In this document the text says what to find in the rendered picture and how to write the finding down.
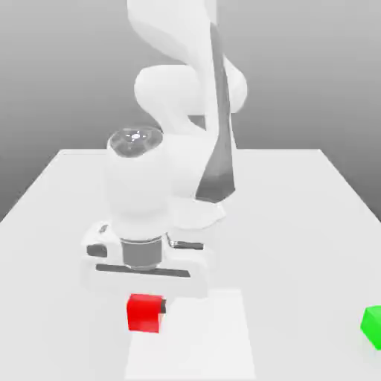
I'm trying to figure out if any small green cube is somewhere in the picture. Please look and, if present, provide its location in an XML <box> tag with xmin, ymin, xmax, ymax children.
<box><xmin>359</xmin><ymin>305</ymin><xmax>381</xmax><ymax>351</ymax></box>

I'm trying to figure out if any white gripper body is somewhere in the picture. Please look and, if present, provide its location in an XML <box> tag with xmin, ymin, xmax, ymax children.
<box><xmin>79</xmin><ymin>253</ymin><xmax>210</xmax><ymax>300</ymax></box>

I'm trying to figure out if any small red cube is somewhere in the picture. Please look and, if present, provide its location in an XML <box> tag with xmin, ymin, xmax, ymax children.
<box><xmin>126</xmin><ymin>293</ymin><xmax>167</xmax><ymax>334</ymax></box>

